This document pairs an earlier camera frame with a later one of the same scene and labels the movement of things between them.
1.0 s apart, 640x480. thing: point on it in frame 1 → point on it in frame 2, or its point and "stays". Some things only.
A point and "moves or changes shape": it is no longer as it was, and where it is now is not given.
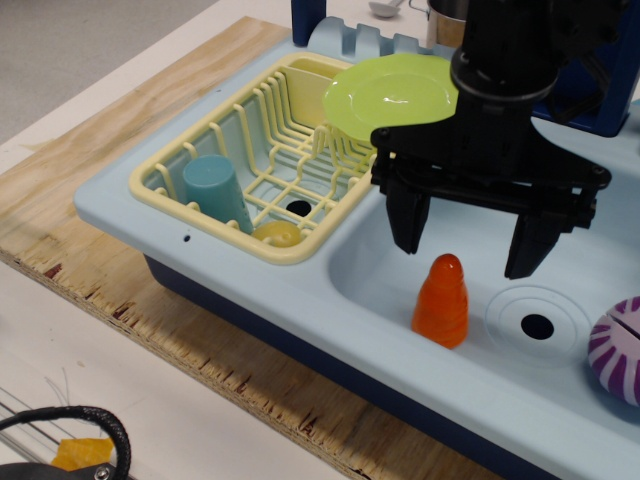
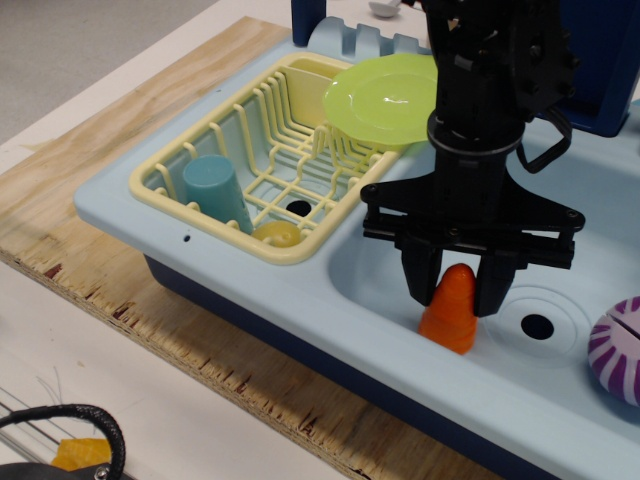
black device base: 42,471 stays
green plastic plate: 390,91 stays
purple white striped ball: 614,350 stays
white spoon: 385,9 stays
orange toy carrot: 441,308 moves or changes shape
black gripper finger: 407,213 → 422,264
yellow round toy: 279,234 stays
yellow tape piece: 78,453 stays
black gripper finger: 535,235 → 493,280
